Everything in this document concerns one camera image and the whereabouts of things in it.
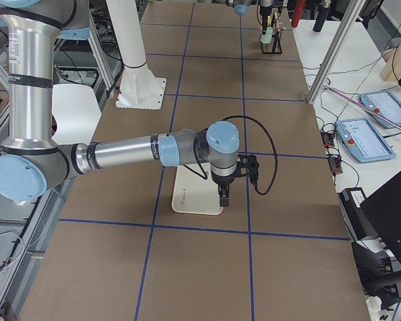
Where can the red bottle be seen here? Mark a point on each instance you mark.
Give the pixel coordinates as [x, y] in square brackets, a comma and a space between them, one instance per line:
[298, 10]

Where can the black laptop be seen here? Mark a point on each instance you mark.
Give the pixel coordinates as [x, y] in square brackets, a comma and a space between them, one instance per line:
[383, 210]

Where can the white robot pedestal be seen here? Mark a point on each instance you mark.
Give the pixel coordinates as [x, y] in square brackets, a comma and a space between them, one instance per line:
[139, 88]

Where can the blue teach pendant far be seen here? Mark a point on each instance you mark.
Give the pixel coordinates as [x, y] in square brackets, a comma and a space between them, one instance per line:
[383, 103]

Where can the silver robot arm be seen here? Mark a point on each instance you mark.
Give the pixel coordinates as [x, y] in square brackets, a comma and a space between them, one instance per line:
[240, 7]
[51, 125]

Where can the green plastic cup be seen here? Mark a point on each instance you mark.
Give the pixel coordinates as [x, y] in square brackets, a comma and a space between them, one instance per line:
[267, 36]

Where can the black wire cup rack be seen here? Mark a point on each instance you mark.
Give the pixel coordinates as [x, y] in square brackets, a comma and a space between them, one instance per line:
[274, 48]

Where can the white chair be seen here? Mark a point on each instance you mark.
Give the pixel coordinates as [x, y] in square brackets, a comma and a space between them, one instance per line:
[76, 112]

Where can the blue teach pendant near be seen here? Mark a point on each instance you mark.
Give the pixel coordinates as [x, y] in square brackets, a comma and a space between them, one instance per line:
[363, 140]

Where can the beige rabbit tray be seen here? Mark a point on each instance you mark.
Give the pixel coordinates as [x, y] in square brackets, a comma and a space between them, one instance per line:
[195, 195]

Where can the black bottle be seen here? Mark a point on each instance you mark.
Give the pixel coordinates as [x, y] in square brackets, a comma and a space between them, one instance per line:
[323, 10]

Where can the aluminium frame post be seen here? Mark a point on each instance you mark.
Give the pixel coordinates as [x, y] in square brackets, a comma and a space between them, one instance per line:
[350, 16]

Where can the blue teach pendant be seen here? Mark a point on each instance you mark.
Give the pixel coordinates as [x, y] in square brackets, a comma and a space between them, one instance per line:
[363, 140]
[383, 103]

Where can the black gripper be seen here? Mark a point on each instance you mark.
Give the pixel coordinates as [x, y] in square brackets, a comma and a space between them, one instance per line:
[222, 180]

